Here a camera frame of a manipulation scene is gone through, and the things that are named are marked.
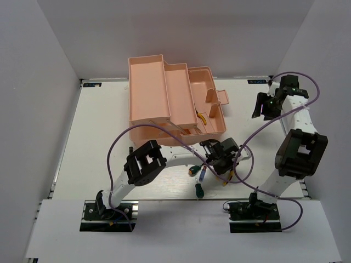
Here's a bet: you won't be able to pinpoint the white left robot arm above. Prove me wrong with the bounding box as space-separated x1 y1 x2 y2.
95 138 239 219

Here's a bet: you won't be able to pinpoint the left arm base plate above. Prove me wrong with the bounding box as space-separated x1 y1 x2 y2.
80 201 139 232

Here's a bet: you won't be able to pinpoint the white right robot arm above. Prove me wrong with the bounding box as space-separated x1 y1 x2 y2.
247 74 328 219

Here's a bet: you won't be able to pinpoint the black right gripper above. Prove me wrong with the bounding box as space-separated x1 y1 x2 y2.
252 92 283 121

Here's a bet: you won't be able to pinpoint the blue handled screwdriver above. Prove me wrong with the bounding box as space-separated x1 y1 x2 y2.
199 165 207 182

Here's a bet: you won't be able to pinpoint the pink plastic toolbox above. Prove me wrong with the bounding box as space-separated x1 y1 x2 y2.
128 55 229 146

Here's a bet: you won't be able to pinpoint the green orange handled screwdriver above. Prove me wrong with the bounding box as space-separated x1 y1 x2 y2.
188 165 201 176

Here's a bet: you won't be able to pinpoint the black blue lock sticker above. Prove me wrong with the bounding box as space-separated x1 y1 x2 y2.
247 79 267 84

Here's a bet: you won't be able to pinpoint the yellow long nose pliers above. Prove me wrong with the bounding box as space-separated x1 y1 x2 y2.
217 169 234 187

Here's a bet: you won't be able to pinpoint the stubby green screwdriver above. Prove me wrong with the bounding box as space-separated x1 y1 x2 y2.
195 178 204 199

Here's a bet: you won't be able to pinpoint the left blue table sticker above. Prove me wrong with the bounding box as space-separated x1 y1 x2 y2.
83 83 102 88

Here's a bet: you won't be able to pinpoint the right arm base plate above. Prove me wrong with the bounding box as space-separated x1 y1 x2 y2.
223 193 282 233

